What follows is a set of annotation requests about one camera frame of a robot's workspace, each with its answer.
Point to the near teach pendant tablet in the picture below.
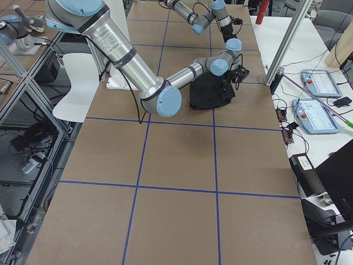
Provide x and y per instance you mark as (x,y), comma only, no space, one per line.
(314,118)

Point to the black monitor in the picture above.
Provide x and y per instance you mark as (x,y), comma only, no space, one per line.
(335,174)

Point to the red cylinder bottle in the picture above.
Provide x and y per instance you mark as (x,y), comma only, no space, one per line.
(262,10)

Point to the white plastic chair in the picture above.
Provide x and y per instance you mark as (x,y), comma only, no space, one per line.
(84,78)

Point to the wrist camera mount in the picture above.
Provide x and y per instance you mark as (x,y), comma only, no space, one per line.
(242,73)
(237,21)

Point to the teach pendant tablet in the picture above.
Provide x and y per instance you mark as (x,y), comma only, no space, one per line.
(320,83)
(314,118)

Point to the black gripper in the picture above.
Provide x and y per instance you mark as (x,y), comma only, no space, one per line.
(228,31)
(231,74)

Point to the far teach pendant tablet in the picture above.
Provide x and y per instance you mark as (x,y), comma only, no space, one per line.
(320,83)

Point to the black printed t-shirt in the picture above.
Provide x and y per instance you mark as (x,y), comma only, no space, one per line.
(210,92)

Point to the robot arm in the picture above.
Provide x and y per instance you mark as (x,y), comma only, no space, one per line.
(201,15)
(157,95)

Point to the spare robot arm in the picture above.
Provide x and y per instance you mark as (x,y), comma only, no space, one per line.
(16,29)

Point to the aluminium frame post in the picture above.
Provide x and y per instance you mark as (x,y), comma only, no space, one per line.
(290,33)

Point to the green tipped grabber stick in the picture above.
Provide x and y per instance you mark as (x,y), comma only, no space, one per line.
(346,121)

